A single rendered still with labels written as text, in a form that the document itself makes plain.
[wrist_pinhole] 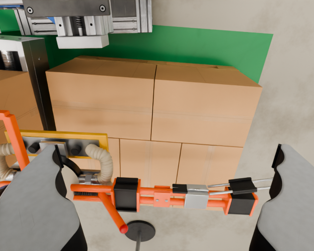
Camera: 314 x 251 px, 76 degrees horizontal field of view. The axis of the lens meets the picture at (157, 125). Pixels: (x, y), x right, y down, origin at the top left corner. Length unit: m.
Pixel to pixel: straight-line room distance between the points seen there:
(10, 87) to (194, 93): 0.91
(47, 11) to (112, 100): 0.66
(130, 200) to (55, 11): 0.57
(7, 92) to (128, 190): 0.77
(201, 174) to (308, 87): 1.16
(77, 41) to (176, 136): 0.82
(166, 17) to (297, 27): 0.94
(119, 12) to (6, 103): 0.82
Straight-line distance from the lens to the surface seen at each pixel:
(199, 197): 0.66
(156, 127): 1.24
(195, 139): 1.30
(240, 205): 0.70
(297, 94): 2.06
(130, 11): 1.44
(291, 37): 1.89
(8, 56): 1.37
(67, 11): 0.65
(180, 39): 1.64
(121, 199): 0.67
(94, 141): 0.70
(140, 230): 2.84
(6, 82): 1.15
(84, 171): 0.76
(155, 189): 0.64
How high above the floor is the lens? 1.63
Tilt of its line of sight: 62 degrees down
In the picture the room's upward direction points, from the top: 177 degrees counter-clockwise
